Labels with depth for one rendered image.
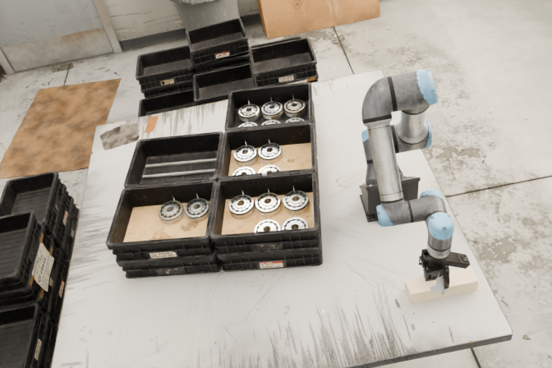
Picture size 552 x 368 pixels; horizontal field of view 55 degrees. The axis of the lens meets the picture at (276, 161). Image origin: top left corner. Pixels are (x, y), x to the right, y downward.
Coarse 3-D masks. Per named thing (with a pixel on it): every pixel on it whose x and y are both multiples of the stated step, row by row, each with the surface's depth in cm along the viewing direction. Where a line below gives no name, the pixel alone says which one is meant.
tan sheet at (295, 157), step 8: (304, 144) 237; (232, 152) 240; (288, 152) 234; (296, 152) 234; (304, 152) 233; (232, 160) 236; (256, 160) 233; (280, 160) 231; (288, 160) 230; (296, 160) 230; (304, 160) 229; (232, 168) 232; (256, 168) 230; (280, 168) 228; (288, 168) 227; (296, 168) 226; (304, 168) 225
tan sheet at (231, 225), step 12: (312, 192) 215; (228, 204) 217; (312, 204) 211; (228, 216) 212; (252, 216) 211; (276, 216) 209; (288, 216) 208; (300, 216) 207; (312, 216) 206; (228, 228) 208; (240, 228) 207; (252, 228) 206
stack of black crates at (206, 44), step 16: (192, 32) 374; (208, 32) 376; (224, 32) 379; (240, 32) 381; (192, 48) 375; (208, 48) 353; (224, 48) 357; (240, 48) 360; (208, 64) 361; (224, 64) 364; (240, 64) 365
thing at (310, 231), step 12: (228, 180) 213; (240, 180) 212; (312, 180) 206; (216, 192) 209; (216, 204) 204; (300, 228) 190; (312, 228) 189; (216, 240) 193; (228, 240) 193; (240, 240) 193
